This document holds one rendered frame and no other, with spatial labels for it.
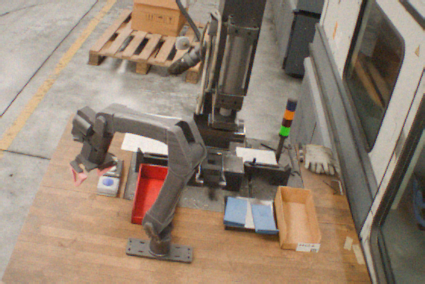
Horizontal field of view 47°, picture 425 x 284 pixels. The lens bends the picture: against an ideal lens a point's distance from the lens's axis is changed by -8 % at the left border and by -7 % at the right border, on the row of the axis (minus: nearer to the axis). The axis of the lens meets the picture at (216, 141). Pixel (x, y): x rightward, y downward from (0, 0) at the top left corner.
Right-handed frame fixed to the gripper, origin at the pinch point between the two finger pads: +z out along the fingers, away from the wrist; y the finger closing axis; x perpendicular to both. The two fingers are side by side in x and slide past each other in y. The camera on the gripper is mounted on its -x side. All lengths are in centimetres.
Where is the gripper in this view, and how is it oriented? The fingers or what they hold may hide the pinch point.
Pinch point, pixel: (87, 178)
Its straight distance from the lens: 161.4
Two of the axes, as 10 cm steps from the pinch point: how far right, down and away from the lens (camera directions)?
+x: 7.0, 6.4, -3.2
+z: -4.0, 7.3, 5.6
